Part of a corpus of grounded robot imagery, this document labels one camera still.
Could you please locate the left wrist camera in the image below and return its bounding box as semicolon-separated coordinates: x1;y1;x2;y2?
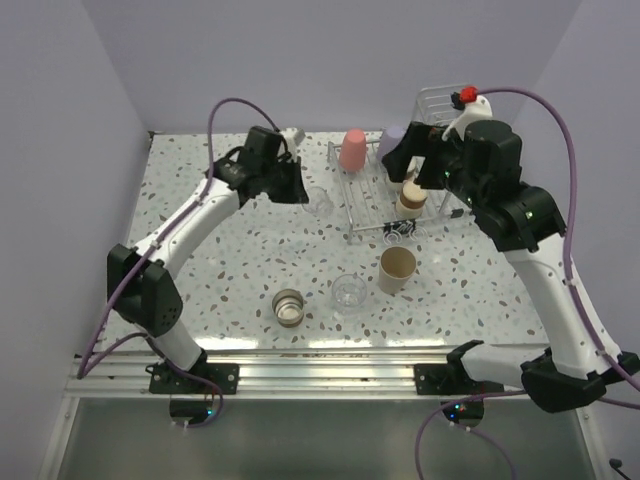
280;127;306;149

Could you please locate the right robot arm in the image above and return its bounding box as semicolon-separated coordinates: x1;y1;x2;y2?
382;120;639;413

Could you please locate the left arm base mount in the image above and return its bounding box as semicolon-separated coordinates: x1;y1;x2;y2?
145;362;239;428

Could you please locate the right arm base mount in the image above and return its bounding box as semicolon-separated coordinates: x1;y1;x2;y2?
413;363;505;427

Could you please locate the large clear glass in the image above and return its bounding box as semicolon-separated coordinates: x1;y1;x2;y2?
331;273;367;319

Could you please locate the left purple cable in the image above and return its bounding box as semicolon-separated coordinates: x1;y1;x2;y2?
77;97;281;379

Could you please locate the white wire dish rack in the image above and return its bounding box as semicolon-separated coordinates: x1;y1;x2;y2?
327;83;470;244

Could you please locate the steel cup with cork band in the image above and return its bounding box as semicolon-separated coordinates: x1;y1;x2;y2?
400;170;416;188

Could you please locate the lavender plastic cup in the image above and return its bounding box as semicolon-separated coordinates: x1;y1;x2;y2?
376;125;406;161

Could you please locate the small clear glass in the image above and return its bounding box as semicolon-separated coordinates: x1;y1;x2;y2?
302;187;334;218

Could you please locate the pink plastic cup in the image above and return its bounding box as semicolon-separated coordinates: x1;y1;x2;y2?
339;128;367;173

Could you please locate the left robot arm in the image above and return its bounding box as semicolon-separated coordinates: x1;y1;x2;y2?
107;126;309;393

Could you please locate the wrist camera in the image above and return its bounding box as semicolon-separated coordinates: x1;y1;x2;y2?
280;127;306;149
442;86;493;141

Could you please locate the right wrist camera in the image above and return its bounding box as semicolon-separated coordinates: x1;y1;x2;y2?
442;86;493;141

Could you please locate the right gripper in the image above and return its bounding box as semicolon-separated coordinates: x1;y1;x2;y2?
382;120;487;210

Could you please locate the beige plastic cup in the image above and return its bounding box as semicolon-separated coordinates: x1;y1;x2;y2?
378;246;417;295

